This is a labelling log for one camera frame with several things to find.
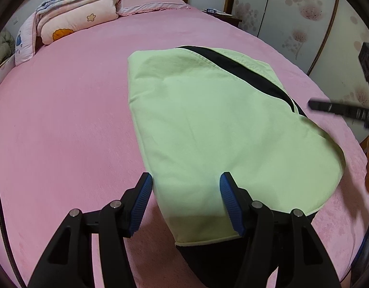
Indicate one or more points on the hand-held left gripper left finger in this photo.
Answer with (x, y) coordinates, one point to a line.
(141, 201)

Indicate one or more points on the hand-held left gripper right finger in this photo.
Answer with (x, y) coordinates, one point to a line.
(231, 201)

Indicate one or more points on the green and black hooded jacket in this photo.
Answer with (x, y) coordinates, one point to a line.
(217, 111)

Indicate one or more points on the floral wardrobe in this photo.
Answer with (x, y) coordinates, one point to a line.
(292, 12)

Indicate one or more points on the bed with pink sheet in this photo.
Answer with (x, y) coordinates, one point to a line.
(67, 111)

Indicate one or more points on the brown wooden nightstand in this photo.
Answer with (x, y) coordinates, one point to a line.
(232, 21)

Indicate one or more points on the white papers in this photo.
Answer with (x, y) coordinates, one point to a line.
(223, 13)

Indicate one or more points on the small black box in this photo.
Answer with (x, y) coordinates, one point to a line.
(211, 11)

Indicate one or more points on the pink pillow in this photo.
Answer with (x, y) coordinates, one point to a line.
(151, 4)

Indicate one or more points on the white cushion with blue print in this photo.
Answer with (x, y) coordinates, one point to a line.
(23, 42)

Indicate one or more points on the green puffer jacket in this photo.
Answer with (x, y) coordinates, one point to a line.
(2, 48)

